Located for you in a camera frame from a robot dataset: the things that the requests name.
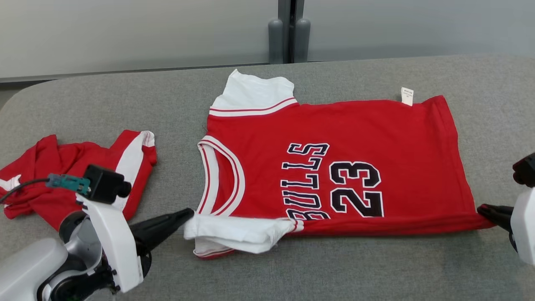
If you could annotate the grey cylindrical post foot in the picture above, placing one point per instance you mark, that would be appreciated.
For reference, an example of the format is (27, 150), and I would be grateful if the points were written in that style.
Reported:
(302, 42)
(275, 42)

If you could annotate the red Bulls 23 jersey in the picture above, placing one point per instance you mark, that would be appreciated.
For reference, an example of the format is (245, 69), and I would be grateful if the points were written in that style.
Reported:
(376, 133)

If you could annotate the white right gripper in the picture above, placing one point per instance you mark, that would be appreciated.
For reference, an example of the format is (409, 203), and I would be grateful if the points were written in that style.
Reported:
(526, 225)

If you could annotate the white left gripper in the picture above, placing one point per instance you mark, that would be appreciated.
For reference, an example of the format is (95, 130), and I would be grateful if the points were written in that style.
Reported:
(115, 246)

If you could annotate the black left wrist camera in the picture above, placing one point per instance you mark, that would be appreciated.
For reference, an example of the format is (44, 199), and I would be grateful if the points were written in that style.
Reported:
(104, 184)

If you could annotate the grey fabric sofa cushion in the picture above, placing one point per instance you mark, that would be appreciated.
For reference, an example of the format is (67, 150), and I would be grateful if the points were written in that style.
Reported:
(292, 280)

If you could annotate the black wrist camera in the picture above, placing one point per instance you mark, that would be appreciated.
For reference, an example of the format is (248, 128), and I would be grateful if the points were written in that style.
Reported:
(526, 169)
(104, 184)

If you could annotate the red shorts with white stripe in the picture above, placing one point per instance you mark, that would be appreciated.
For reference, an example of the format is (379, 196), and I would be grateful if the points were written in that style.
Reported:
(58, 163)

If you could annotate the grey partition post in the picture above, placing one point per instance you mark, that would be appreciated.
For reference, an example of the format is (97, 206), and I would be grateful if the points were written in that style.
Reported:
(291, 25)

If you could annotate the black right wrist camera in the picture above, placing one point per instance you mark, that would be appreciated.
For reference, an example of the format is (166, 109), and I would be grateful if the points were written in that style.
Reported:
(526, 169)

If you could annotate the left arm white and grey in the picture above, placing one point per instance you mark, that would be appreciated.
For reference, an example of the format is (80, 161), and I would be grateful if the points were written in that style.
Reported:
(25, 267)

